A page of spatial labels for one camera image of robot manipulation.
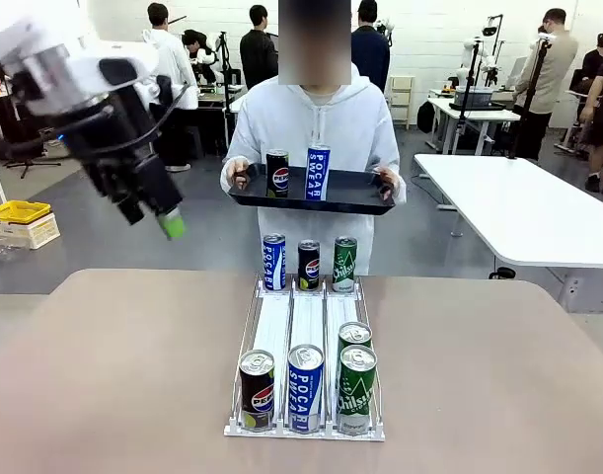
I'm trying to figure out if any large white table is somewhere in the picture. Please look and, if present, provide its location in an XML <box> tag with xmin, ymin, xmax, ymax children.
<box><xmin>413</xmin><ymin>153</ymin><xmax>603</xmax><ymax>313</ymax></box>

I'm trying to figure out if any black floor tripod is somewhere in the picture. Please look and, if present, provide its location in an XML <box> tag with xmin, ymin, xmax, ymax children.
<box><xmin>3</xmin><ymin>153</ymin><xmax>64</xmax><ymax>180</ymax></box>

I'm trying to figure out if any background woman in black top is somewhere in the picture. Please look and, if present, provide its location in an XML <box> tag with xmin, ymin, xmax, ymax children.
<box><xmin>578</xmin><ymin>30</ymin><xmax>603</xmax><ymax>195</ymax></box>

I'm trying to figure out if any tall black camera pole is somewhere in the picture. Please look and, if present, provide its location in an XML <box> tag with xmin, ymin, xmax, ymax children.
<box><xmin>507</xmin><ymin>36</ymin><xmax>554</xmax><ymax>161</ymax></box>

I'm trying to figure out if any white shelf unit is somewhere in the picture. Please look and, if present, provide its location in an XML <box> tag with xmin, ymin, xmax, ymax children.
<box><xmin>389</xmin><ymin>74</ymin><xmax>416</xmax><ymax>131</ymax></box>

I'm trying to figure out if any white plastic crate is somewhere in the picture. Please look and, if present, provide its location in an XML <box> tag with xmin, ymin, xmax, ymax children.
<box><xmin>0</xmin><ymin>211</ymin><xmax>62</xmax><ymax>251</ymax></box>

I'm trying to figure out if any background person in beige jacket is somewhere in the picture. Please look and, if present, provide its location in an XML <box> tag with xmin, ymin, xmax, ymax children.
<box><xmin>512</xmin><ymin>6</ymin><xmax>580</xmax><ymax>163</ymax></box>

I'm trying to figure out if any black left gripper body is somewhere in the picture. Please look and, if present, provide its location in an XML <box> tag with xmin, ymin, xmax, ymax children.
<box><xmin>57</xmin><ymin>92</ymin><xmax>185</xmax><ymax>212</ymax></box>

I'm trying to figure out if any black plastic serving tray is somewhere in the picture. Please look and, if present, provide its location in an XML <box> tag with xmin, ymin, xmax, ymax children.
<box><xmin>227</xmin><ymin>163</ymin><xmax>397</xmax><ymax>217</ymax></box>

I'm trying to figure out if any blue Pocari Sweat can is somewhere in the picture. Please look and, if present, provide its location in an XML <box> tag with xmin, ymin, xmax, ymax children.
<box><xmin>286</xmin><ymin>343</ymin><xmax>327</xmax><ymax>435</ymax></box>
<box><xmin>305</xmin><ymin>142</ymin><xmax>332</xmax><ymax>202</ymax></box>
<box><xmin>262</xmin><ymin>232</ymin><xmax>288</xmax><ymax>292</ymax></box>

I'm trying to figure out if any black Pepsi can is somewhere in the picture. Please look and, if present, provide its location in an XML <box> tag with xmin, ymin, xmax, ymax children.
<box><xmin>297</xmin><ymin>238</ymin><xmax>322</xmax><ymax>292</ymax></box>
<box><xmin>264</xmin><ymin>148</ymin><xmax>291</xmax><ymax>199</ymax></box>
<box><xmin>238</xmin><ymin>349</ymin><xmax>277</xmax><ymax>435</ymax></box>

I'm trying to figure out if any grey storage bin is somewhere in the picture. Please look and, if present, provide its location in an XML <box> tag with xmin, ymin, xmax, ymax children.
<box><xmin>453</xmin><ymin>85</ymin><xmax>495</xmax><ymax>111</ymax></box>

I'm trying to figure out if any person in white hoodie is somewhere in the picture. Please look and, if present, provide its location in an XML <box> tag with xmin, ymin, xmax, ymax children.
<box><xmin>220</xmin><ymin>0</ymin><xmax>408</xmax><ymax>277</ymax></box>

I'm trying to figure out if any person's left hand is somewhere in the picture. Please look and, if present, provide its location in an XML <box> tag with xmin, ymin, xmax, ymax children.
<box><xmin>373</xmin><ymin>166</ymin><xmax>400</xmax><ymax>203</ymax></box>

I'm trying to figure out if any background person in black top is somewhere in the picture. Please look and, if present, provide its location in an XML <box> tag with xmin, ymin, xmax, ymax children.
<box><xmin>238</xmin><ymin>3</ymin><xmax>279</xmax><ymax>91</ymax></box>

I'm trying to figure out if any person's left forearm white sleeve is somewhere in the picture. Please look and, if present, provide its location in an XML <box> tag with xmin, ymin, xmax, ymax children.
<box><xmin>379</xmin><ymin>156</ymin><xmax>408</xmax><ymax>204</ymax></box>

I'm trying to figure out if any yellow plastic crate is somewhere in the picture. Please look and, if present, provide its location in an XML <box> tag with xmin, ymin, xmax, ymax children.
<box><xmin>0</xmin><ymin>199</ymin><xmax>53</xmax><ymax>225</ymax></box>

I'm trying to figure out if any clear acrylic can rack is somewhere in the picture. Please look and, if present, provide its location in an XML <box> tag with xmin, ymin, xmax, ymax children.
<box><xmin>223</xmin><ymin>274</ymin><xmax>387</xmax><ymax>440</ymax></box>

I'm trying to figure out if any green Chilsung cider can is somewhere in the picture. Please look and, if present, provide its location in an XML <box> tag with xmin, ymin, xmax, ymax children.
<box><xmin>336</xmin><ymin>344</ymin><xmax>378</xmax><ymax>437</ymax></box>
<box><xmin>332</xmin><ymin>235</ymin><xmax>359</xmax><ymax>294</ymax></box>
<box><xmin>337</xmin><ymin>320</ymin><xmax>373</xmax><ymax>354</ymax></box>

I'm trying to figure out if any background man in white hoodie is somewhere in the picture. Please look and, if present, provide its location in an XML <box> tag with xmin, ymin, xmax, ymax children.
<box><xmin>141</xmin><ymin>1</ymin><xmax>200</xmax><ymax>174</ymax></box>

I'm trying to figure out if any white background work table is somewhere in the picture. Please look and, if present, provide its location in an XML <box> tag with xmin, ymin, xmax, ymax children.
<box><xmin>425</xmin><ymin>95</ymin><xmax>522</xmax><ymax>155</ymax></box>

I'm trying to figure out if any person's right forearm white sleeve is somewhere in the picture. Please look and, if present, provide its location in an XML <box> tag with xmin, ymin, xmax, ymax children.
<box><xmin>220</xmin><ymin>145</ymin><xmax>249</xmax><ymax>195</ymax></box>

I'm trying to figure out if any short black camera pole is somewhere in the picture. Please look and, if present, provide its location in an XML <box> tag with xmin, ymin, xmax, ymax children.
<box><xmin>458</xmin><ymin>38</ymin><xmax>484</xmax><ymax>155</ymax></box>

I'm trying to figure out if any background man in navy jacket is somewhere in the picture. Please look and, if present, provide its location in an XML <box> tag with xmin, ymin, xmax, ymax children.
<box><xmin>350</xmin><ymin>0</ymin><xmax>393</xmax><ymax>94</ymax></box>

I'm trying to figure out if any person's right hand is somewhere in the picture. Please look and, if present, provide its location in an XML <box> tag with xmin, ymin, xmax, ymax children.
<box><xmin>228</xmin><ymin>156</ymin><xmax>254</xmax><ymax>193</ymax></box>

